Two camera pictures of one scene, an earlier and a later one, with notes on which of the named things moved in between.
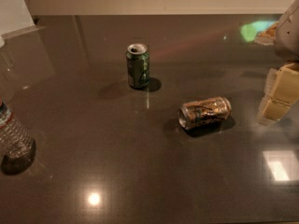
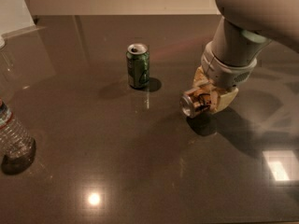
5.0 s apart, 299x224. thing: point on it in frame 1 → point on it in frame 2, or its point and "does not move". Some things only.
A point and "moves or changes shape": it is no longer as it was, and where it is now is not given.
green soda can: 138,66 does not move
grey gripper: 288,36 → 224,71
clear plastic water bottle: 17,152 does not move
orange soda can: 201,112 moves or changes shape
